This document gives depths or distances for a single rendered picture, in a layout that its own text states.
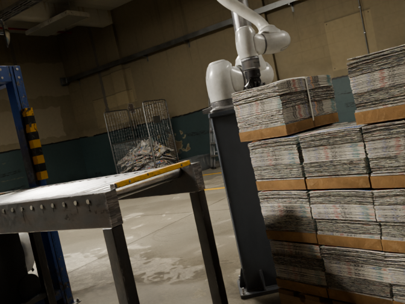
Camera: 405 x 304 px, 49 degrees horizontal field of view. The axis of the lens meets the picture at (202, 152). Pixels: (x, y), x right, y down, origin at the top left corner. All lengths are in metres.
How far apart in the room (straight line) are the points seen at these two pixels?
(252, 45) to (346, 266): 1.08
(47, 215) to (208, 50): 8.44
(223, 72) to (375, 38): 6.33
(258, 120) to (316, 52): 6.93
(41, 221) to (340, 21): 7.56
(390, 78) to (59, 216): 1.23
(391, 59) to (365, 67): 0.09
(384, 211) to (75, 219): 1.08
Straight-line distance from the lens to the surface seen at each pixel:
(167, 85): 10.64
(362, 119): 1.67
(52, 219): 1.75
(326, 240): 1.90
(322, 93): 2.11
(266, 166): 2.01
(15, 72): 3.06
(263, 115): 1.97
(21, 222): 1.92
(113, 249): 1.55
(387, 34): 8.54
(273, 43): 2.28
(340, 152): 1.75
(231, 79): 2.43
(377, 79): 1.63
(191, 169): 1.88
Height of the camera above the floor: 0.94
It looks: 3 degrees down
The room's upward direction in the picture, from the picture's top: 12 degrees counter-clockwise
